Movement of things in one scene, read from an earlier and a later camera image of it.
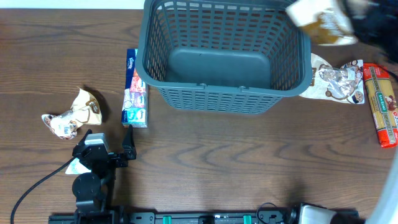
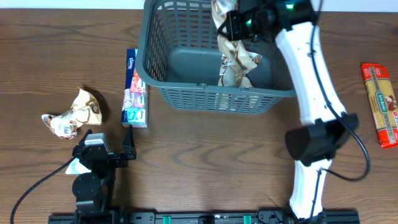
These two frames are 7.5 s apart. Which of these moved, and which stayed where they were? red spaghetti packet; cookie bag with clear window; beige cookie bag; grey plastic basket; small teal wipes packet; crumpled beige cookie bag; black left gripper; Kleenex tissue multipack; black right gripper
Moved: cookie bag with clear window; black right gripper; beige cookie bag
Stayed: crumpled beige cookie bag; black left gripper; Kleenex tissue multipack; small teal wipes packet; red spaghetti packet; grey plastic basket
